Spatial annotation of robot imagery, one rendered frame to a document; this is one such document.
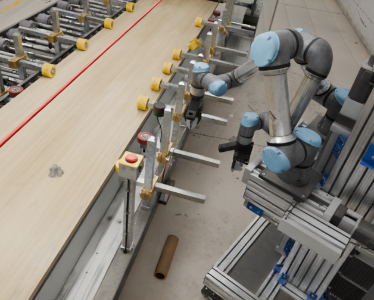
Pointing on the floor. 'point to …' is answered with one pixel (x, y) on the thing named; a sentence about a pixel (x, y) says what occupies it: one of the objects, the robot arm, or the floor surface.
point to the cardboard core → (166, 258)
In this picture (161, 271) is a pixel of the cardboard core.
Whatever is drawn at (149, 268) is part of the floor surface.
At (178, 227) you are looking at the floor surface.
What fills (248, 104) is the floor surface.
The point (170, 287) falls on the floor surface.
